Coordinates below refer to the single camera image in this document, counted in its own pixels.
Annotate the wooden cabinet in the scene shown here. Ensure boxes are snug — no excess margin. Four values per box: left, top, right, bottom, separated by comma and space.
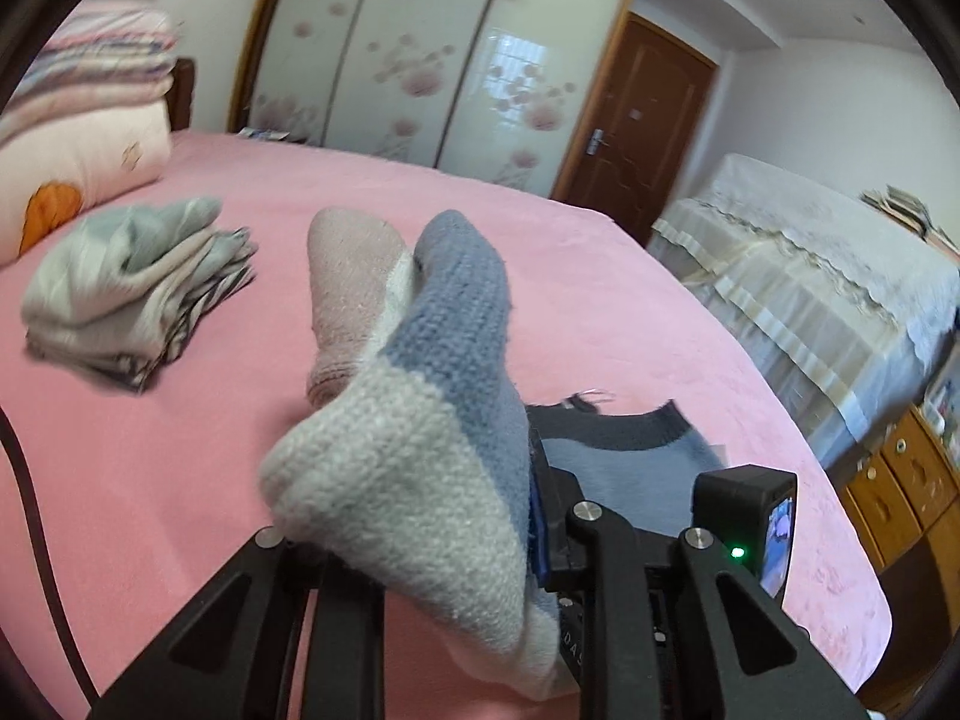
838, 405, 960, 571

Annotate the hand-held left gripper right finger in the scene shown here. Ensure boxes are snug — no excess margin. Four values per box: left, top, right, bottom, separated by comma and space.
529, 465, 875, 720

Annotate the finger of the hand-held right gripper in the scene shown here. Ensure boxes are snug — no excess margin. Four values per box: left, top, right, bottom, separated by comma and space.
556, 589, 593, 691

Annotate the bed with pink sheet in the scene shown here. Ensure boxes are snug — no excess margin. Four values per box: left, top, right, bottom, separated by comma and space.
0, 127, 908, 720

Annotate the dark wooden headboard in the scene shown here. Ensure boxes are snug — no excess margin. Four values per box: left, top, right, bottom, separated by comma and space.
169, 58, 197, 132

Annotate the stack of folded clothes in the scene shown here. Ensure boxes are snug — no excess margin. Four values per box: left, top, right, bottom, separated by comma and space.
21, 197, 260, 395

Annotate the colour-block knitted sweater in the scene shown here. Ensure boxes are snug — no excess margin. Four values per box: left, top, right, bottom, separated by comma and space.
257, 208, 727, 702

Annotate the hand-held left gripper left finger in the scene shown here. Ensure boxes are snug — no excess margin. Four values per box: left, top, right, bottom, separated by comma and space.
88, 526, 387, 720

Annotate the floral sliding-door wardrobe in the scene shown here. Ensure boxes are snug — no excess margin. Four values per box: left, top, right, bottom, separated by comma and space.
229, 0, 646, 200

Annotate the pile of books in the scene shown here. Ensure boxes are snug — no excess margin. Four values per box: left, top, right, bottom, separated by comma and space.
861, 184, 960, 256

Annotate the brown wooden door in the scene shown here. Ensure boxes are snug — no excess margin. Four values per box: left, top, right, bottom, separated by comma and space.
551, 11, 717, 245

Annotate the furniture under lace cover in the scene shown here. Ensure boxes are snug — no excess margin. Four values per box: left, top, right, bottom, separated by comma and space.
646, 154, 960, 470

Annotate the black cable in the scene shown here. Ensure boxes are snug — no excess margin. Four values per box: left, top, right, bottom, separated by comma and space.
0, 409, 102, 698

